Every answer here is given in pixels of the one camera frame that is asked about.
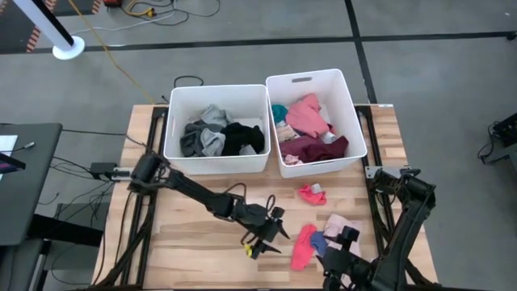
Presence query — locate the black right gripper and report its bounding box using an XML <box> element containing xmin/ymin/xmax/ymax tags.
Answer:
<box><xmin>321</xmin><ymin>225</ymin><xmax>372</xmax><ymax>291</ymax></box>

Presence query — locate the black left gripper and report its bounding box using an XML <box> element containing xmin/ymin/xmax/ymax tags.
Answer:
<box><xmin>236</xmin><ymin>203</ymin><xmax>291</xmax><ymax>259</ymax></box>

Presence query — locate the small blue sock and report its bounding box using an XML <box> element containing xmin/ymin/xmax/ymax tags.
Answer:
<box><xmin>309</xmin><ymin>230</ymin><xmax>329</xmax><ymax>258</ymax></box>

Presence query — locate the coral pink sock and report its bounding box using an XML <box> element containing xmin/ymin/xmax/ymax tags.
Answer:
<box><xmin>290</xmin><ymin>224</ymin><xmax>318</xmax><ymax>272</ymax></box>

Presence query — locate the light pink garment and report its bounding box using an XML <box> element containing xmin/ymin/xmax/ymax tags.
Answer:
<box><xmin>322</xmin><ymin>213</ymin><xmax>364</xmax><ymax>259</ymax></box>

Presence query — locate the maroon garment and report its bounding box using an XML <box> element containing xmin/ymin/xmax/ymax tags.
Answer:
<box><xmin>301</xmin><ymin>136</ymin><xmax>350</xmax><ymax>163</ymax></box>

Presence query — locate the beige garment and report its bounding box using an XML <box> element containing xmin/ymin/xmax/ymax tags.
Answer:
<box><xmin>276</xmin><ymin>124</ymin><xmax>300</xmax><ymax>143</ymax></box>

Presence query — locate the grey sock with white cuff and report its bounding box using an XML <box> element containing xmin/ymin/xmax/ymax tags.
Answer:
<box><xmin>200</xmin><ymin>128</ymin><xmax>226</xmax><ymax>158</ymax></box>

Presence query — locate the rose pink garment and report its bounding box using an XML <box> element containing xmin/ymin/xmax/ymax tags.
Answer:
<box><xmin>285</xmin><ymin>93</ymin><xmax>330</xmax><ymax>138</ymax></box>

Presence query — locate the dark grey garment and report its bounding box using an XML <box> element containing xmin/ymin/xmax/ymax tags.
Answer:
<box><xmin>180</xmin><ymin>120</ymin><xmax>225</xmax><ymax>158</ymax></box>

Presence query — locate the white perforated plastic bin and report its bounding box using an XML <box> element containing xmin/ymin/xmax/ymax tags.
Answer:
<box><xmin>163</xmin><ymin>83</ymin><xmax>271</xmax><ymax>175</ymax></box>
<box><xmin>265</xmin><ymin>68</ymin><xmax>368</xmax><ymax>179</ymax></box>

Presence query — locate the dusty plum garment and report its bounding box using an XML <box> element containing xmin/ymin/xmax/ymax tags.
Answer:
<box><xmin>280</xmin><ymin>135</ymin><xmax>324</xmax><ymax>158</ymax></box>

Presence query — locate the black fleece garment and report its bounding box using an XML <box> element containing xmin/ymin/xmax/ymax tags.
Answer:
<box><xmin>221</xmin><ymin>122</ymin><xmax>266</xmax><ymax>157</ymax></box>

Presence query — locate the light grey terry sock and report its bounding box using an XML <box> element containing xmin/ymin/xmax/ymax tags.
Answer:
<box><xmin>200</xmin><ymin>103</ymin><xmax>234</xmax><ymax>127</ymax></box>

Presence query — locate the black power brick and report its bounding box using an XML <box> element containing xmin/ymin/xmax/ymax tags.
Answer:
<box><xmin>89</xmin><ymin>162</ymin><xmax>118</xmax><ymax>175</ymax></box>

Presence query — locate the black desk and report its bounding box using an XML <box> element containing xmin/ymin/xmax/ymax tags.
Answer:
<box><xmin>0</xmin><ymin>123</ymin><xmax>64</xmax><ymax>247</ymax></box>

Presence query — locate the black tablet screen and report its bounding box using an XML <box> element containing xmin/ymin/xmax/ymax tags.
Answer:
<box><xmin>0</xmin><ymin>151</ymin><xmax>27</xmax><ymax>175</ymax></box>

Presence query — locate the white paper sheet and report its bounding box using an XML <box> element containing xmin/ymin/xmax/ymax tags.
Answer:
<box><xmin>0</xmin><ymin>134</ymin><xmax>19</xmax><ymax>154</ymax></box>

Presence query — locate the black hazard-striped mat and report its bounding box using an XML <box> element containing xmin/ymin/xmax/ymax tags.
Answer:
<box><xmin>0</xmin><ymin>0</ymin><xmax>103</xmax><ymax>54</ymax></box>

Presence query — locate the black looped floor cable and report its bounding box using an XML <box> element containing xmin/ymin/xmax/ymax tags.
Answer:
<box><xmin>173</xmin><ymin>74</ymin><xmax>205</xmax><ymax>88</ymax></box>

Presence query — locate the black equipment with cables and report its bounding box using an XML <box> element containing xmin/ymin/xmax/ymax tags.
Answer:
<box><xmin>477</xmin><ymin>112</ymin><xmax>517</xmax><ymax>165</ymax></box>

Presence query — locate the white floor cable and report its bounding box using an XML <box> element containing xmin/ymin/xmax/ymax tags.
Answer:
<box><xmin>71</xmin><ymin>10</ymin><xmax>179</xmax><ymax>36</ymax></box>

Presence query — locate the yellow coiled cable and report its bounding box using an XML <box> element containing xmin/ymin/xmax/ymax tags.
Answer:
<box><xmin>127</xmin><ymin>0</ymin><xmax>157</xmax><ymax>18</ymax></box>

